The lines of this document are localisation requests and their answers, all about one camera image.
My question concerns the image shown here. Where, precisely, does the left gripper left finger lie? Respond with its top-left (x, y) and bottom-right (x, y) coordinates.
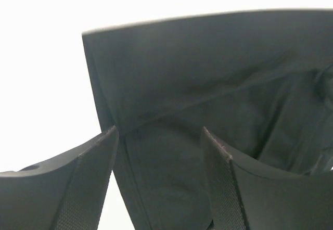
top-left (1, 126), bottom-right (119, 230)

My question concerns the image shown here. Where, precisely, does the black t shirt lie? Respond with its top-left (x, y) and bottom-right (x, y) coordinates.
top-left (82, 10), bottom-right (332, 229)

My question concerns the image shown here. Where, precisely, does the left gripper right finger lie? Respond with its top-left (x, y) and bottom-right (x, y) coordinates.
top-left (201, 129), bottom-right (332, 230)

